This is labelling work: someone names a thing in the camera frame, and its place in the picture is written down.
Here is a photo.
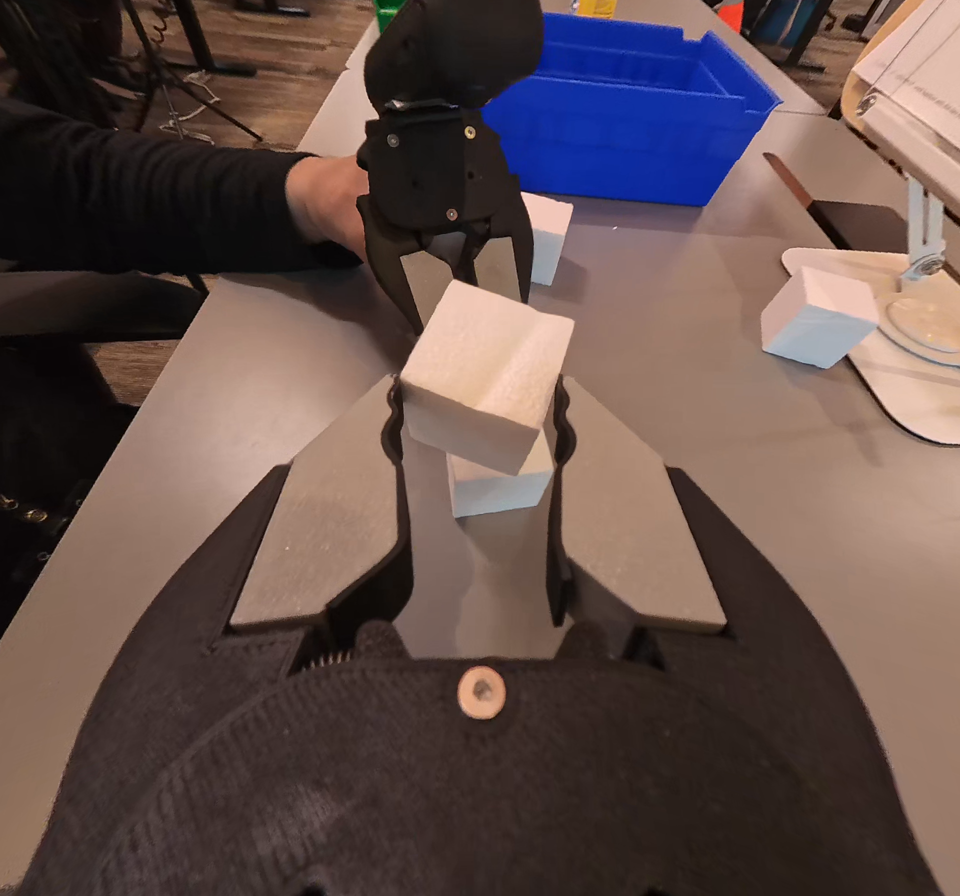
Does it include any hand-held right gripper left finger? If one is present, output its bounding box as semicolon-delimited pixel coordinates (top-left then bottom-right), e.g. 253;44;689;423
227;374;415;631

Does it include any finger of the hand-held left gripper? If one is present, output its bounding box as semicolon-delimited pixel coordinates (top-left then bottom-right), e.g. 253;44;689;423
357;194;427;337
459;191;536;306

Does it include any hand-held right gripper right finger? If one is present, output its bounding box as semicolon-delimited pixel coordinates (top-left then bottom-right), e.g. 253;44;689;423
545;374;729;631

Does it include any white foam cube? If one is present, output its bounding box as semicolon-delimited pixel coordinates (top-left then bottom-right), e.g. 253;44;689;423
520;191;576;288
447;431;557;521
760;265;881;371
399;279;576;478

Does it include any person's left forearm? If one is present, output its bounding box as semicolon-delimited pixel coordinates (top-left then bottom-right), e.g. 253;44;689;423
0;96;361;276

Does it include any person's left hand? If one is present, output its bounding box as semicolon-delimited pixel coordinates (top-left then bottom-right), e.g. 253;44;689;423
285;154;370;257

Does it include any blue plastic bin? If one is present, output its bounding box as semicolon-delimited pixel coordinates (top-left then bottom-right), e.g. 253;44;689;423
480;11;783;209

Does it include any black chair armrest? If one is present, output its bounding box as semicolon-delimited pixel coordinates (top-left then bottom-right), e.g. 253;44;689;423
0;269;213;346

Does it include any black tripod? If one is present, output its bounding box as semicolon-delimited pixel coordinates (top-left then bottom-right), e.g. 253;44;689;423
81;0;265;149

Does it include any blue box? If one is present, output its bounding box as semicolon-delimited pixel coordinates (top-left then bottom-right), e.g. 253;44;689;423
750;0;828;51

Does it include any clear suction dome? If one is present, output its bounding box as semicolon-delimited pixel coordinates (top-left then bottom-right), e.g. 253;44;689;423
876;294;960;370

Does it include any wood-edged display board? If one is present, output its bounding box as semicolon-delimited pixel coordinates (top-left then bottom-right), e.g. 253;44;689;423
840;0;960;221

